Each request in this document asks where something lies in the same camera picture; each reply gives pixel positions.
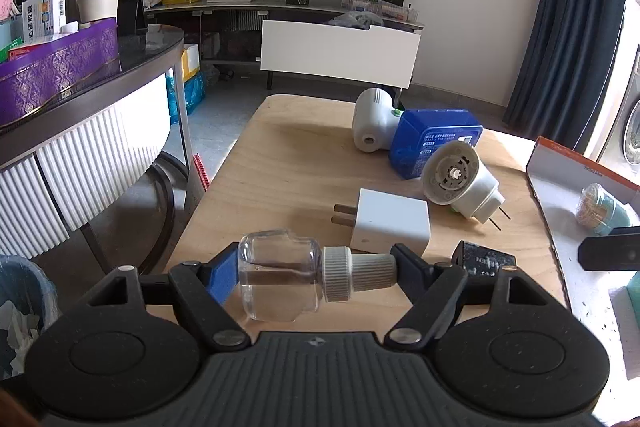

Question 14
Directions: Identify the blue trash bin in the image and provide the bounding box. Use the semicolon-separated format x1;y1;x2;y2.
0;254;58;380

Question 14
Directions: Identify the red white medicine box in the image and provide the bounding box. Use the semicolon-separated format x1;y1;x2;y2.
7;42;40;60

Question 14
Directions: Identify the clear liquid refill bottle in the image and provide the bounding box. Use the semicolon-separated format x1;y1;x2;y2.
237;229;398;324

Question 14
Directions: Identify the white tv console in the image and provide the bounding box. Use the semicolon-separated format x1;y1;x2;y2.
145;0;426;80

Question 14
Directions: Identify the light blue toothpick jar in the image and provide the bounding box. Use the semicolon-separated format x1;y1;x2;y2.
575;184;632;237

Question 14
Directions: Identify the large white charger adapter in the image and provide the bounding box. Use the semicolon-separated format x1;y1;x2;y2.
332;188;432;258

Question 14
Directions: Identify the orange white cardboard box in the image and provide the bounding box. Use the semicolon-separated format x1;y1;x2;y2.
525;136;640;383

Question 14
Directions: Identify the white round plug-in device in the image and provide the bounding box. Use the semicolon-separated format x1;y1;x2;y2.
420;141;513;233

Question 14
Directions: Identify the purple patterned gift box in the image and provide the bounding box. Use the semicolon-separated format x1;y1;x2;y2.
0;18;120;130

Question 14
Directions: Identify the dark blue curtain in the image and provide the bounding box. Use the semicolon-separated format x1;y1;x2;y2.
502;0;638;152

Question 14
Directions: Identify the white mosquito repellent heater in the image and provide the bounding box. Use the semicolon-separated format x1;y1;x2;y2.
351;88;405;152

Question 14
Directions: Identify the round dark white-ribbed table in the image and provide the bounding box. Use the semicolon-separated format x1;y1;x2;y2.
0;24;201;278

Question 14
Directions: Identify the black phone stand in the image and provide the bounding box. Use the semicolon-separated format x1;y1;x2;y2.
116;0;150;35

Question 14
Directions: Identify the white washing machine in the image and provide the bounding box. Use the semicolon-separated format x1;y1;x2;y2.
585;52;640;188

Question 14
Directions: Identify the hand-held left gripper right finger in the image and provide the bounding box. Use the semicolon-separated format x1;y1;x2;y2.
384;243;551;352

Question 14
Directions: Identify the row of small packets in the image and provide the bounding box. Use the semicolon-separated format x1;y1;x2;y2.
341;0;421;24

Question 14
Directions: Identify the white blue medicine box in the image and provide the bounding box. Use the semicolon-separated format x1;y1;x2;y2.
22;0;67;45

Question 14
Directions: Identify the grey plastic bag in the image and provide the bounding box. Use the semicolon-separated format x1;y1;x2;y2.
330;9;385;29

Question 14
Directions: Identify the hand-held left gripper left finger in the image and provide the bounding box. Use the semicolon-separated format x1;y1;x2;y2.
75;241;252;351

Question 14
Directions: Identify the white board on legs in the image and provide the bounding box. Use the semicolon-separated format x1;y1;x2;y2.
257;19;422;100

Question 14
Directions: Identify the white paper cup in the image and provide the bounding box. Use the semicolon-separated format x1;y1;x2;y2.
76;0;121;25

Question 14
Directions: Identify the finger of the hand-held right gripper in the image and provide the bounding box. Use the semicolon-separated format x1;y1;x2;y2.
577;227;640;272

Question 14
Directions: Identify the black charger adapter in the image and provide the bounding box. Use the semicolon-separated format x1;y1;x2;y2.
451;240;517;280

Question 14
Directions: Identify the teal cardboard box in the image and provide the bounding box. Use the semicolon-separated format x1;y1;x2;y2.
620;271;640;308

